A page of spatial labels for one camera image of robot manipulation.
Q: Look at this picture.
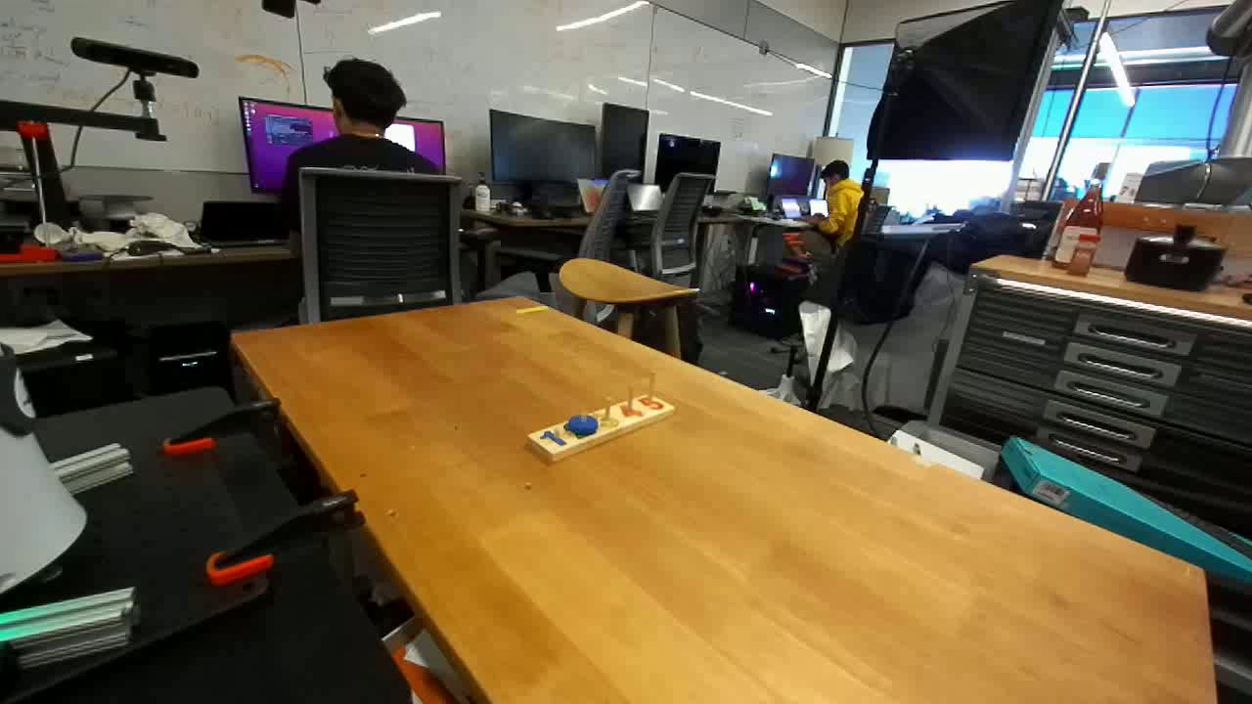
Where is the black light stand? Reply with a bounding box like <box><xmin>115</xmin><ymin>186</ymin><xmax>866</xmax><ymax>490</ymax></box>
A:
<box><xmin>804</xmin><ymin>152</ymin><xmax>892</xmax><ymax>414</ymax></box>

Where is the red and white bottle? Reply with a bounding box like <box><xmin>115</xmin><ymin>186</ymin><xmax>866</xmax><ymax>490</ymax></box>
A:
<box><xmin>1048</xmin><ymin>178</ymin><xmax>1109</xmax><ymax>277</ymax></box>

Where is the small black monitor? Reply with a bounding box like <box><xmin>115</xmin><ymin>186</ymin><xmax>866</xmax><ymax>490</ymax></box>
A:
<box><xmin>655</xmin><ymin>128</ymin><xmax>726</xmax><ymax>190</ymax></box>

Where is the wide black monitor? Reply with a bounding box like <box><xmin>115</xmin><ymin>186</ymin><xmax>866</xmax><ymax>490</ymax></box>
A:
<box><xmin>487</xmin><ymin>104</ymin><xmax>602</xmax><ymax>216</ymax></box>

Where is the white box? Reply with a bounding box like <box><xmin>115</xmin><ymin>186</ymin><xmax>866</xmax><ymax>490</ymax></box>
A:
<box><xmin>889</xmin><ymin>419</ymin><xmax>1003</xmax><ymax>486</ymax></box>

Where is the aluminum extrusion bar stack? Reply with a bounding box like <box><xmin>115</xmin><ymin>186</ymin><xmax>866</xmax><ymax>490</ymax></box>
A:
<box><xmin>51</xmin><ymin>437</ymin><xmax>136</xmax><ymax>495</ymax></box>
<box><xmin>0</xmin><ymin>583</ymin><xmax>141</xmax><ymax>677</ymax></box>

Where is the person in black shirt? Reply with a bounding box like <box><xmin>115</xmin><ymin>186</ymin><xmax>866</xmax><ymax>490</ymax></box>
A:
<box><xmin>276</xmin><ymin>54</ymin><xmax>446</xmax><ymax>237</ymax></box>

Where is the black base board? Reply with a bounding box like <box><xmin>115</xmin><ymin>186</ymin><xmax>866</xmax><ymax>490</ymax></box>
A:
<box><xmin>0</xmin><ymin>383</ymin><xmax>410</xmax><ymax>704</ymax></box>

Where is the wooden stool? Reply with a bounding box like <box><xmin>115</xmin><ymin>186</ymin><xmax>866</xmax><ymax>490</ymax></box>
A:
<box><xmin>557</xmin><ymin>252</ymin><xmax>705</xmax><ymax>364</ymax></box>

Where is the tall black monitor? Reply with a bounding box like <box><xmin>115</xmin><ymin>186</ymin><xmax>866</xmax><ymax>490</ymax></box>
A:
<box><xmin>599</xmin><ymin>102</ymin><xmax>655</xmax><ymax>178</ymax></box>

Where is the gray mesh office chair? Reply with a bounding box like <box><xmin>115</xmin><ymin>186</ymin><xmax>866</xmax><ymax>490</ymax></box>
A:
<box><xmin>293</xmin><ymin>162</ymin><xmax>467</xmax><ymax>325</ymax></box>

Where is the monitor with blue screen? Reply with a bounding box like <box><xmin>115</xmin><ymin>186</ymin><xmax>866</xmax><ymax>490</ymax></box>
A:
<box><xmin>765</xmin><ymin>152</ymin><xmax>823</xmax><ymax>201</ymax></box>

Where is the teal case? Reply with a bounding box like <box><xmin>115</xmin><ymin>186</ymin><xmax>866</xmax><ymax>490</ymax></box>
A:
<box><xmin>998</xmin><ymin>435</ymin><xmax>1252</xmax><ymax>593</ymax></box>

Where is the white cone-shaped object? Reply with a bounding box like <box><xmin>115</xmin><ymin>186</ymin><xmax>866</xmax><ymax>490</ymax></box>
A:
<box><xmin>0</xmin><ymin>347</ymin><xmax>90</xmax><ymax>596</ymax></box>

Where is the black box device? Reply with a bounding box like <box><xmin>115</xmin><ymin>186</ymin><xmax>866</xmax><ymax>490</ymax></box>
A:
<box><xmin>1123</xmin><ymin>224</ymin><xmax>1230</xmax><ymax>293</ymax></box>

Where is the wooden number peg platform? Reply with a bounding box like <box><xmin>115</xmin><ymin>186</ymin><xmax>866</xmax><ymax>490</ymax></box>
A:
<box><xmin>525</xmin><ymin>390</ymin><xmax>682</xmax><ymax>466</ymax></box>

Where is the black softbox light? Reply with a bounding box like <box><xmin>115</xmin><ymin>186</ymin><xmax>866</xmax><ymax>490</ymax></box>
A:
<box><xmin>866</xmin><ymin>0</ymin><xmax>1069</xmax><ymax>162</ymax></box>

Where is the gray drawer cabinet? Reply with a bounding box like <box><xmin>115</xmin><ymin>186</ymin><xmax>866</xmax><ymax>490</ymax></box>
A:
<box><xmin>926</xmin><ymin>250</ymin><xmax>1252</xmax><ymax>527</ymax></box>

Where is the person in yellow shirt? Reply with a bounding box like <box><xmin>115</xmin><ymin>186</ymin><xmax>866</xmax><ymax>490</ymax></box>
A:
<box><xmin>813</xmin><ymin>156</ymin><xmax>870</xmax><ymax>252</ymax></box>

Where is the white crumpled cloth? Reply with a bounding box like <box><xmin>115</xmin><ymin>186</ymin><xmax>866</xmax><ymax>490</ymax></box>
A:
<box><xmin>34</xmin><ymin>208</ymin><xmax>206</xmax><ymax>260</ymax></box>

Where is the black bar camera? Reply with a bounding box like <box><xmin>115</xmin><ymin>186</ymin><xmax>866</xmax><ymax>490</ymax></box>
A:
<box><xmin>66</xmin><ymin>36</ymin><xmax>203</xmax><ymax>83</ymax></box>

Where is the monitor with purple screen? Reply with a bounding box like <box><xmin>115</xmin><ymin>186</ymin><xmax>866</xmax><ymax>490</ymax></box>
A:
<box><xmin>236</xmin><ymin>95</ymin><xmax>452</xmax><ymax>199</ymax></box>

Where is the black clamp orange handle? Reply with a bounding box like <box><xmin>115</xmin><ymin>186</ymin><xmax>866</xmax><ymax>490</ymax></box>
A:
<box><xmin>159</xmin><ymin>397</ymin><xmax>285</xmax><ymax>461</ymax></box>
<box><xmin>203</xmin><ymin>490</ymin><xmax>363</xmax><ymax>591</ymax></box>

